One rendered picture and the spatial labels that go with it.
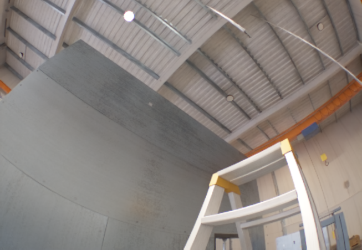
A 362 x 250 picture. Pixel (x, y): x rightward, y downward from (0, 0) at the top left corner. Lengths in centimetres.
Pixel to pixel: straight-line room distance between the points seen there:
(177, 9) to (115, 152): 576
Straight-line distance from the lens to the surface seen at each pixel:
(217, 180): 67
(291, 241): 717
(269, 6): 671
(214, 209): 63
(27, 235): 84
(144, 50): 683
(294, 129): 889
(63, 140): 91
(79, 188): 85
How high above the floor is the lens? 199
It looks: 48 degrees up
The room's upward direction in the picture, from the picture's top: 6 degrees clockwise
